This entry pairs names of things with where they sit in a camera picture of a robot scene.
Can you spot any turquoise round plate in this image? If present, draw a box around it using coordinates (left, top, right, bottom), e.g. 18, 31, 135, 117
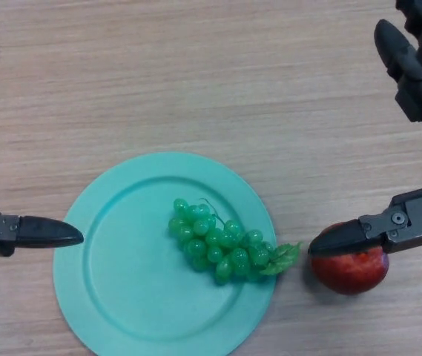
53, 151, 277, 356

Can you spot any red apple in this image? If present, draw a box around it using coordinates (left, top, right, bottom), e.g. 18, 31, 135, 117
310, 222, 390, 296

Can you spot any green grapes bunch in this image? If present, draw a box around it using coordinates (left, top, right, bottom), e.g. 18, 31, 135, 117
168, 197, 303, 286

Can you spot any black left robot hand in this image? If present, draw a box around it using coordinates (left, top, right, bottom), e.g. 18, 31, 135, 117
0, 33, 85, 257

